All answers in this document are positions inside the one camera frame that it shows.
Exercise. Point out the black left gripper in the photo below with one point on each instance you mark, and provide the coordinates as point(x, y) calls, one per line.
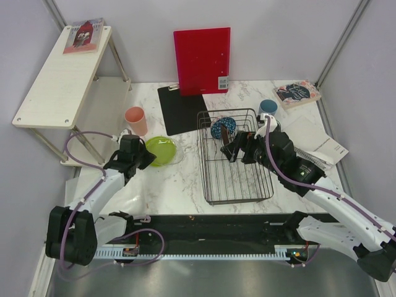
point(149, 157)

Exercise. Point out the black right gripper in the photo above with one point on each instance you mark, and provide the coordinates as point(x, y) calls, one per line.
point(247, 141)

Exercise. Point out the dark red plate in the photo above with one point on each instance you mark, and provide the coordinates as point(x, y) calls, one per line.
point(225, 135)

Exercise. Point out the blue patterned bowl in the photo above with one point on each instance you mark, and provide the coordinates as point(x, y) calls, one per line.
point(222, 122)

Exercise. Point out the green plate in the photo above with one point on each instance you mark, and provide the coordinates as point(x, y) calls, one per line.
point(162, 151)

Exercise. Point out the black wire dish rack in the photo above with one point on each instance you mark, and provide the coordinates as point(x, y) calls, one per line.
point(228, 183)

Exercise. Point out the pink plastic cup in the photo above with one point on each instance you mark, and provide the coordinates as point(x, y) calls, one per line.
point(135, 117)

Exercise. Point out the light blue plastic cup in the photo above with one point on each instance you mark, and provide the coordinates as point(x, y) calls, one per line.
point(268, 106)

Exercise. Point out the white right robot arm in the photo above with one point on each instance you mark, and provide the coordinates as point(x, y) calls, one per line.
point(364, 237)

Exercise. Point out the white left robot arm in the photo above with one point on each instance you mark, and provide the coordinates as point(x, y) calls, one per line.
point(77, 230)

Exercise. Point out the black clipboard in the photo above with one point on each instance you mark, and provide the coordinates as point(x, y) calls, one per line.
point(182, 113)

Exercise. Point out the white paper booklet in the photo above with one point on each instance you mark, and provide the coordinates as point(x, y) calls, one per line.
point(308, 137)

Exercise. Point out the floral cover book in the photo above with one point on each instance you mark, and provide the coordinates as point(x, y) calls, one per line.
point(296, 94)

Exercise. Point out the spiral notebook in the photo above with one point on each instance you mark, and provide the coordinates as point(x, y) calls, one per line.
point(324, 162)

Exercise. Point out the white wooden shelf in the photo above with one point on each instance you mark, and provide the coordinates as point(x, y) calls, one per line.
point(68, 95)

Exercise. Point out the red folder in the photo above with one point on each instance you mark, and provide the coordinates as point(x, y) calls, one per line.
point(203, 60)

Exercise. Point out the red cover book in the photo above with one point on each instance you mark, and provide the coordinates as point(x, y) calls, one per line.
point(84, 36)

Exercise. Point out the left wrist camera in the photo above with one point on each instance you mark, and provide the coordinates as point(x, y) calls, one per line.
point(117, 138)

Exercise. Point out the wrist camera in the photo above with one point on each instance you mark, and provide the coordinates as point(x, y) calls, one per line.
point(267, 121)
point(117, 138)

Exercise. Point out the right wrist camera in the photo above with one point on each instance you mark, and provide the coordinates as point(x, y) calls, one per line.
point(267, 121)

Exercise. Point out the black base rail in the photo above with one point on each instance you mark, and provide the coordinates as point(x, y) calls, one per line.
point(214, 234)

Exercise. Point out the white cable duct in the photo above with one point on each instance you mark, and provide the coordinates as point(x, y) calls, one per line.
point(124, 253)

